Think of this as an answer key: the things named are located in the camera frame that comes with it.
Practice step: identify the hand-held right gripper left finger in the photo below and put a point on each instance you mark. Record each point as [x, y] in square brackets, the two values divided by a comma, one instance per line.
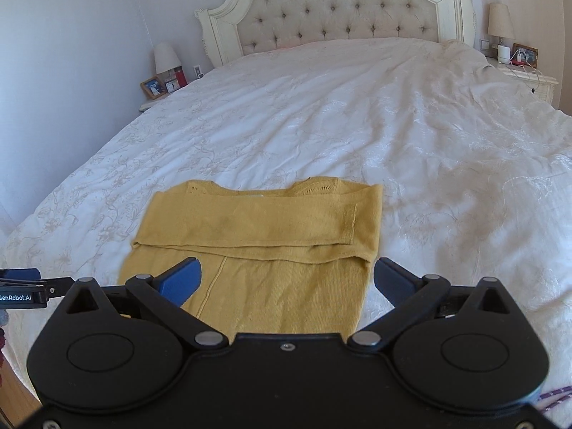
[181, 283]

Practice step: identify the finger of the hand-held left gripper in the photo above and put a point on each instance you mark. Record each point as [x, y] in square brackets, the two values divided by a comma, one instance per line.
[58, 286]

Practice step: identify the white nightstand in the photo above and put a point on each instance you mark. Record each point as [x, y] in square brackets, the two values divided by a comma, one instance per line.
[149, 105]
[536, 81]

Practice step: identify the wooden photo frame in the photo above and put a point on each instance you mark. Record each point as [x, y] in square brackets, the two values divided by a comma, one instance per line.
[153, 87]
[527, 56]

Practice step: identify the white wall socket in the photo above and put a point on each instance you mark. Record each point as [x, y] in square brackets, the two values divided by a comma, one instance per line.
[198, 72]

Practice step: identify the yellow knit sweater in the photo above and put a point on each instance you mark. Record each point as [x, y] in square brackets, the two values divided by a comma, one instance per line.
[268, 228]

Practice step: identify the small table clock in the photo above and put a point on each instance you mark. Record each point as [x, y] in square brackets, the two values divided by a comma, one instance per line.
[170, 86]

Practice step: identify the white floral bedspread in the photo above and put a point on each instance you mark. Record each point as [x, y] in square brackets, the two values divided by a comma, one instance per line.
[335, 120]

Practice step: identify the red candle jar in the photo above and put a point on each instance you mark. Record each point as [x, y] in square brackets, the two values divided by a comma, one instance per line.
[179, 78]

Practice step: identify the cream bedside lamp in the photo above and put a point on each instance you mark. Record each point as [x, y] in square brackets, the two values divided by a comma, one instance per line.
[166, 56]
[499, 20]

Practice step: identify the white wall switch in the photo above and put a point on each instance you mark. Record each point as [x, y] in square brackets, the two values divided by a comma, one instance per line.
[485, 45]

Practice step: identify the white round speaker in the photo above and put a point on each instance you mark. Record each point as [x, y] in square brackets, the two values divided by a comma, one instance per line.
[503, 53]

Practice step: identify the cream tufted headboard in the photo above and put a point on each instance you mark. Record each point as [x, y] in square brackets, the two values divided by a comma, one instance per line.
[339, 4]

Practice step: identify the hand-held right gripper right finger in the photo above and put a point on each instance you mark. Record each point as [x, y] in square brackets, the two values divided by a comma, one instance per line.
[393, 283]

